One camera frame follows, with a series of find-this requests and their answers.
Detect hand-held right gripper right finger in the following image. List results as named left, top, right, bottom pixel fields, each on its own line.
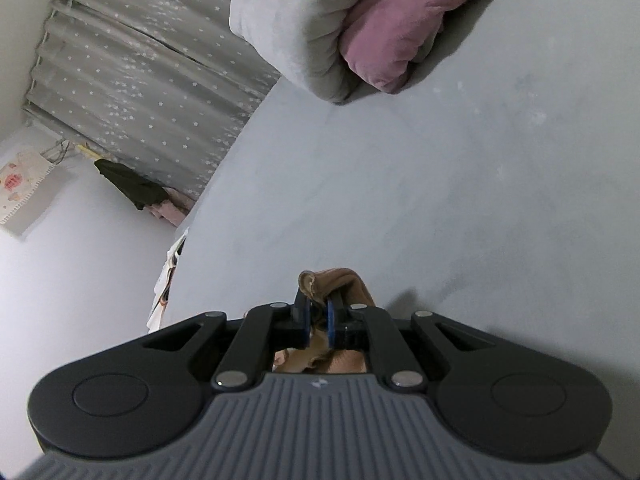
left=327, top=292, right=511, bottom=390

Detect dark hanging garment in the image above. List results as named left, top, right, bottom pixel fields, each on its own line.
left=94, top=158, right=171, bottom=211

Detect pink blanket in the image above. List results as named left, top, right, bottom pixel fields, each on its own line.
left=341, top=0, right=531, bottom=95

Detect white pink patterned bag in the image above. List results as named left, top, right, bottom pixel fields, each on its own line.
left=0, top=150, right=61, bottom=235

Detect grey duvet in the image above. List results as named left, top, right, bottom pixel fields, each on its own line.
left=229, top=0, right=451, bottom=105

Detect grey star-print curtain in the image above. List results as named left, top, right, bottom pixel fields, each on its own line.
left=22, top=0, right=283, bottom=201

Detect tan ribbed knit sweater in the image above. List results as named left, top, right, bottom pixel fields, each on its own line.
left=272, top=267, right=377, bottom=375

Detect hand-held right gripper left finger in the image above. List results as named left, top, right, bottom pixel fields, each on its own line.
left=125, top=287, right=312, bottom=391

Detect grey bed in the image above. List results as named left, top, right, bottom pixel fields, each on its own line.
left=165, top=0, right=640, bottom=461

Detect pink hanging garment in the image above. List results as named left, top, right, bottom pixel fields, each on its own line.
left=145, top=187, right=197, bottom=227

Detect white printed papers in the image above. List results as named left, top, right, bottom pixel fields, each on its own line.
left=146, top=227, right=190, bottom=333

